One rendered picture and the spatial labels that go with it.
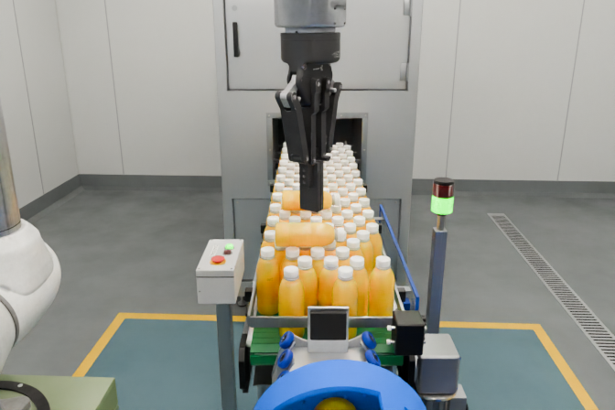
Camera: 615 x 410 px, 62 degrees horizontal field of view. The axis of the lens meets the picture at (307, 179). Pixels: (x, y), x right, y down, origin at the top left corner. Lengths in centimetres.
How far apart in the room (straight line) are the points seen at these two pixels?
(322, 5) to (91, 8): 516
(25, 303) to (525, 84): 506
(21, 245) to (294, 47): 62
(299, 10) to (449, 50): 474
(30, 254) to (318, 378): 56
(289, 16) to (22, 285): 67
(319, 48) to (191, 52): 479
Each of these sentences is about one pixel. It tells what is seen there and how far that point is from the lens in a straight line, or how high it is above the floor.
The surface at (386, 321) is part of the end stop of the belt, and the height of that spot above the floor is 97.
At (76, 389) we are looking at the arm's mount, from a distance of 109.
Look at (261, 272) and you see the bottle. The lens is 147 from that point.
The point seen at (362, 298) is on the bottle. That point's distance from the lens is 144.
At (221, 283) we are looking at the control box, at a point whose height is 106.
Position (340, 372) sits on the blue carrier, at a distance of 78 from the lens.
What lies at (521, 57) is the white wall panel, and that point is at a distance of 552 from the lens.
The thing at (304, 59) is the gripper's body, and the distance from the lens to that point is 63.
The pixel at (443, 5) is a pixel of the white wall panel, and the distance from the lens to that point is 531.
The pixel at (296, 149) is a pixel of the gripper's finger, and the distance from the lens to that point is 65.
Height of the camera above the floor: 171
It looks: 17 degrees down
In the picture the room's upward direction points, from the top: straight up
